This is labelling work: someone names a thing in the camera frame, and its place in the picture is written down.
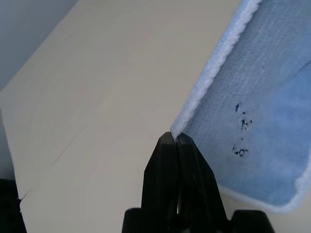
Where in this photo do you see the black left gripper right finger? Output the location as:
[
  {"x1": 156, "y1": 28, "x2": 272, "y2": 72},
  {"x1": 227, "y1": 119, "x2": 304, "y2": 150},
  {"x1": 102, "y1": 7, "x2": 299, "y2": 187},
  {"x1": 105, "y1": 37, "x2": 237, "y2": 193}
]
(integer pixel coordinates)
[{"x1": 176, "y1": 134, "x2": 229, "y2": 226}]

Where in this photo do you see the light blue white-trimmed towel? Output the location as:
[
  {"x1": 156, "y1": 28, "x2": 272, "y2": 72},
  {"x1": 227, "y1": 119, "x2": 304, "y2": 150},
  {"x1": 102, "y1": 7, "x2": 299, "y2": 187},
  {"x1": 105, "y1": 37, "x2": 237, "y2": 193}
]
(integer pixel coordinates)
[{"x1": 170, "y1": 0, "x2": 311, "y2": 215}]

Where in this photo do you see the black foam floor mat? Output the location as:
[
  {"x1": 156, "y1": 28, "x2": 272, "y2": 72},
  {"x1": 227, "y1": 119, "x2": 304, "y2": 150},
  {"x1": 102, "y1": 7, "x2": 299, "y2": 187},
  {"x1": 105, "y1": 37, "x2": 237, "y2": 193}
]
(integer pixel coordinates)
[{"x1": 0, "y1": 178, "x2": 27, "y2": 233}]

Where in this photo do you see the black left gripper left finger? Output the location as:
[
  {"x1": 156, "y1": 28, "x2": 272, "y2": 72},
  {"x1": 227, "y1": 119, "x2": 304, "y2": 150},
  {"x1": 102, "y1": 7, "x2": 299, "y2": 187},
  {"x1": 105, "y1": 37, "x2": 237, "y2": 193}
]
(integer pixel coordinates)
[{"x1": 141, "y1": 132, "x2": 180, "y2": 219}]

